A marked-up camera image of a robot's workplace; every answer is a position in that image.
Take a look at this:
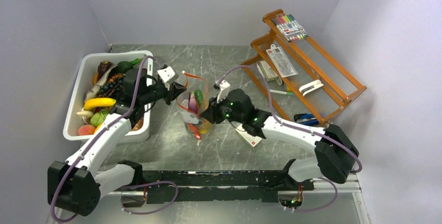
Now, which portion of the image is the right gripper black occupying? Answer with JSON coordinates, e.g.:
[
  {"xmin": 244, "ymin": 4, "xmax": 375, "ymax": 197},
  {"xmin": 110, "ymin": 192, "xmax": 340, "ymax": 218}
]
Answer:
[{"xmin": 201, "ymin": 93, "xmax": 244, "ymax": 124}]

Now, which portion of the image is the clear zip bag orange zipper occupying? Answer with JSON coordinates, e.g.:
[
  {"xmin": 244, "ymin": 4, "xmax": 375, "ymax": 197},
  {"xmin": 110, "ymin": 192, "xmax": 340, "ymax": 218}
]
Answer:
[{"xmin": 175, "ymin": 71, "xmax": 212, "ymax": 145}]

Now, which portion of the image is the green cucumber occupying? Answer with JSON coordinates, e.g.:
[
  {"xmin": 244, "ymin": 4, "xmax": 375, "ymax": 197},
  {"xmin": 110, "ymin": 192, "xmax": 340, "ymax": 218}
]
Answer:
[{"xmin": 194, "ymin": 90, "xmax": 204, "ymax": 108}]

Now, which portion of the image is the purple eggplant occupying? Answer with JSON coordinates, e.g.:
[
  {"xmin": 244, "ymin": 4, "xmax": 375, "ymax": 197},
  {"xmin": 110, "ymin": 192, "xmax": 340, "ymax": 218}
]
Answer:
[{"xmin": 188, "ymin": 97, "xmax": 198, "ymax": 114}]

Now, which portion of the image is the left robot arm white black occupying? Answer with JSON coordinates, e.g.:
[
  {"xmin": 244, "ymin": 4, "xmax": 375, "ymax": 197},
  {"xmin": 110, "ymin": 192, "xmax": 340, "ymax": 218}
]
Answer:
[{"xmin": 47, "ymin": 67, "xmax": 186, "ymax": 223}]

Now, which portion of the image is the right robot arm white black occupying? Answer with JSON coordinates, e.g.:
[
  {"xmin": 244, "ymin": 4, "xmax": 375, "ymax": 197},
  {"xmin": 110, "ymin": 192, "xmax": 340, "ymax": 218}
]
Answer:
[{"xmin": 201, "ymin": 89, "xmax": 361, "ymax": 190}]

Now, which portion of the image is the white plastic food bin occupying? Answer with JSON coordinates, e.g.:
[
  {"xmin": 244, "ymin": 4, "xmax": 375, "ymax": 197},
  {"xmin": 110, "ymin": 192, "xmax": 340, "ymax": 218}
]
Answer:
[{"xmin": 63, "ymin": 51, "xmax": 154, "ymax": 143}]

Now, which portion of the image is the green white marker pen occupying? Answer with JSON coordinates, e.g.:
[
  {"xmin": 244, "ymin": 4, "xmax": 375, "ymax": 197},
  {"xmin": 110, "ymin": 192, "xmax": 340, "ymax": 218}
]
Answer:
[{"xmin": 269, "ymin": 89, "xmax": 293, "ymax": 96}]

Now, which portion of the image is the white cardboard box red logo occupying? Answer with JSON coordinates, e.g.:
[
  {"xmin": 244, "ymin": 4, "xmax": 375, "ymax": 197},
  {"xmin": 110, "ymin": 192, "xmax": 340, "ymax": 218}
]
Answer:
[{"xmin": 235, "ymin": 126, "xmax": 262, "ymax": 147}]

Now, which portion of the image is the white eraser box on rack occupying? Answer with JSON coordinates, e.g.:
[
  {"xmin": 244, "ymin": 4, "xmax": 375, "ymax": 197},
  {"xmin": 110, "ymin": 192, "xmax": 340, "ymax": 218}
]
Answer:
[{"xmin": 257, "ymin": 61, "xmax": 278, "ymax": 82}]

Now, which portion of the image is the green avocado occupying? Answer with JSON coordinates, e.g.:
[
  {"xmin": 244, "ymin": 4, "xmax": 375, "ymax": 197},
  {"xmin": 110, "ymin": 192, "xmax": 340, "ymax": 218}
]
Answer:
[{"xmin": 115, "ymin": 61, "xmax": 134, "ymax": 73}]

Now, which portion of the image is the packaged card on rack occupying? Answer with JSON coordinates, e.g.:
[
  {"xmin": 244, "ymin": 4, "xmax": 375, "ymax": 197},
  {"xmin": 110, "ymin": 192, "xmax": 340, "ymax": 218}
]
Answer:
[{"xmin": 266, "ymin": 44, "xmax": 298, "ymax": 78}]

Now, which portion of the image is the dark purple grape bunch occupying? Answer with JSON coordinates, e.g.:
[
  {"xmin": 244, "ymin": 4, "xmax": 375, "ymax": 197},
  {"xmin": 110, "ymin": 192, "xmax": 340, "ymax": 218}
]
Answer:
[{"xmin": 96, "ymin": 75, "xmax": 124, "ymax": 99}]

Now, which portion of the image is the orange wooden rack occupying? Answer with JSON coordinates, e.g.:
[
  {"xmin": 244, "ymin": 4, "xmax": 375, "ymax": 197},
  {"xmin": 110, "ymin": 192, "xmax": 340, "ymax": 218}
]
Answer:
[{"xmin": 242, "ymin": 9, "xmax": 367, "ymax": 126}]

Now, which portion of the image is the blue hole punch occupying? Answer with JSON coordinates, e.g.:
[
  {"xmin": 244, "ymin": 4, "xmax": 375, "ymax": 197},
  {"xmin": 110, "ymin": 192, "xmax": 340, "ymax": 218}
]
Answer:
[{"xmin": 293, "ymin": 114, "xmax": 319, "ymax": 126}]

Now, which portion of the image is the white stapler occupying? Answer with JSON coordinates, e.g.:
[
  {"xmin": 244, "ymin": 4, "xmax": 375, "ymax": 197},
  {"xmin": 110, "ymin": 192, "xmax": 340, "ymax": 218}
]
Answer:
[{"xmin": 299, "ymin": 79, "xmax": 324, "ymax": 96}]

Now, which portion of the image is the dark purple mangosteen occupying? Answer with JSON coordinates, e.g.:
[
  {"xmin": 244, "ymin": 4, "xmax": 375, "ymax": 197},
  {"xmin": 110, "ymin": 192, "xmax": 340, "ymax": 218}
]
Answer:
[{"xmin": 97, "ymin": 61, "xmax": 113, "ymax": 77}]

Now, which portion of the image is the pack of coloured markers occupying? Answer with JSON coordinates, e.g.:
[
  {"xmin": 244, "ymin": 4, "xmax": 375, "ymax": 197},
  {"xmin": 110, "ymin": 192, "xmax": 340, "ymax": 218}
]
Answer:
[{"xmin": 271, "ymin": 14, "xmax": 309, "ymax": 42}]

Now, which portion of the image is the peach fruit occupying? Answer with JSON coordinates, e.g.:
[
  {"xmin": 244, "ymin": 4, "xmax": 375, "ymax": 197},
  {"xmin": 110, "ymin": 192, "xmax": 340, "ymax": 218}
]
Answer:
[{"xmin": 77, "ymin": 125, "xmax": 96, "ymax": 136}]

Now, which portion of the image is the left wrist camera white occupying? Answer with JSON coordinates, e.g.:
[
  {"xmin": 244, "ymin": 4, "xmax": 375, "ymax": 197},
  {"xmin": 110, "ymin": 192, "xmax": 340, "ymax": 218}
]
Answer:
[{"xmin": 157, "ymin": 66, "xmax": 179, "ymax": 84}]

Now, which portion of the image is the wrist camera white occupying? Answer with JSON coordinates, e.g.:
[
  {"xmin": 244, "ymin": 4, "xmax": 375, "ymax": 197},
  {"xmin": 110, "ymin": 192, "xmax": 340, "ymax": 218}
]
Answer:
[
  {"xmin": 214, "ymin": 80, "xmax": 230, "ymax": 103},
  {"xmin": 157, "ymin": 66, "xmax": 179, "ymax": 84}
]

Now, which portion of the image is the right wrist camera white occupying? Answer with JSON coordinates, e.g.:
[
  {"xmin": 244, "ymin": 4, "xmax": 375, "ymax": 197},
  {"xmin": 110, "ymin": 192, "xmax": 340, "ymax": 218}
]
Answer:
[{"xmin": 214, "ymin": 80, "xmax": 230, "ymax": 103}]

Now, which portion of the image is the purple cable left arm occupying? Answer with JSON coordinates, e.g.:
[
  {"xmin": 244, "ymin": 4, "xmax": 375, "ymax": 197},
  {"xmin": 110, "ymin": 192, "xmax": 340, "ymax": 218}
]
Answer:
[{"xmin": 50, "ymin": 55, "xmax": 165, "ymax": 223}]

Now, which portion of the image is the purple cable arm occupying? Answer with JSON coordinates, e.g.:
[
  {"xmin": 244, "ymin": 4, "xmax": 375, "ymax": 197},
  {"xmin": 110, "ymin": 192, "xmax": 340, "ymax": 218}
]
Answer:
[
  {"xmin": 50, "ymin": 55, "xmax": 165, "ymax": 223},
  {"xmin": 215, "ymin": 65, "xmax": 363, "ymax": 174}
]

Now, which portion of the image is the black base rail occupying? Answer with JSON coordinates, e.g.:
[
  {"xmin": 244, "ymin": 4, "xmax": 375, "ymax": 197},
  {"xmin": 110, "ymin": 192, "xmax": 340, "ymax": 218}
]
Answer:
[{"xmin": 143, "ymin": 170, "xmax": 314, "ymax": 203}]

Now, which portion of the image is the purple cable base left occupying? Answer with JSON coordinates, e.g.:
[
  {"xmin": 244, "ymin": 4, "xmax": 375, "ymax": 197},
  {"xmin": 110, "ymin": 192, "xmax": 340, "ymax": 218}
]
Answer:
[{"xmin": 120, "ymin": 181, "xmax": 179, "ymax": 216}]

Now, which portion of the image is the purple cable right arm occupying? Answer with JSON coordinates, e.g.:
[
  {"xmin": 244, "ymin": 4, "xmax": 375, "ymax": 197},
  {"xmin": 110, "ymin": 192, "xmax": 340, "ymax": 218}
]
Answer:
[{"xmin": 215, "ymin": 65, "xmax": 363, "ymax": 174}]

